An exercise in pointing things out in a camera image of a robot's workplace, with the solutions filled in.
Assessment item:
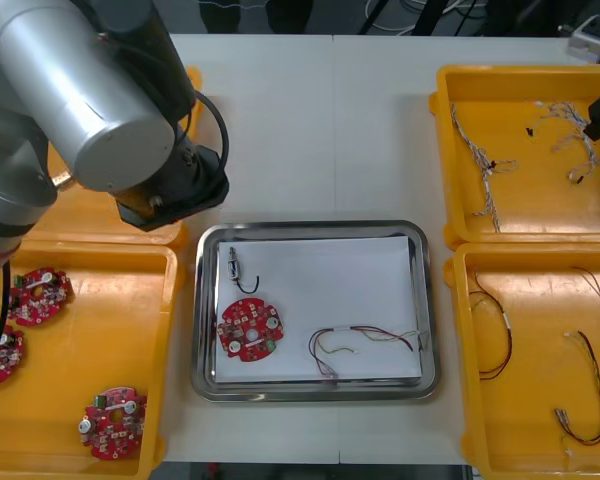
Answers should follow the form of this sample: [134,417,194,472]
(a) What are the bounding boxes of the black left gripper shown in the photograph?
[110,143,230,232]

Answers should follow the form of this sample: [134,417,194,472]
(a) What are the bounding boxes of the white and grey box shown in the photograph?
[566,13,600,65]

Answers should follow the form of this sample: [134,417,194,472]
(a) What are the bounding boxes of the yellow-orange plastic bin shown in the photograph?
[443,242,600,480]
[427,64,600,251]
[27,64,205,252]
[0,239,187,480]

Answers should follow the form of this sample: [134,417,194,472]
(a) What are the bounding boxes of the round red circuit board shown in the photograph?
[6,267,75,328]
[216,297,285,363]
[77,385,148,460]
[0,324,28,391]

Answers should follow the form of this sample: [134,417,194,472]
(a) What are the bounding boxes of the white paper sheet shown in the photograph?
[213,235,424,385]

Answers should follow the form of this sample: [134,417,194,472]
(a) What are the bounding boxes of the steel tray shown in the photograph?
[189,219,442,404]

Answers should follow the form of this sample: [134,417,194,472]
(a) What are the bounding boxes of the blue-white twisted wire harness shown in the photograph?
[549,127,600,187]
[524,99,594,139]
[449,102,519,234]

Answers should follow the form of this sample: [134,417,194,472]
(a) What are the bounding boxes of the metal solenoid with black cable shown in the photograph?
[226,248,260,295]

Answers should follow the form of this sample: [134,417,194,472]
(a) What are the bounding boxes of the loose multicolour wire harness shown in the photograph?
[307,323,427,379]

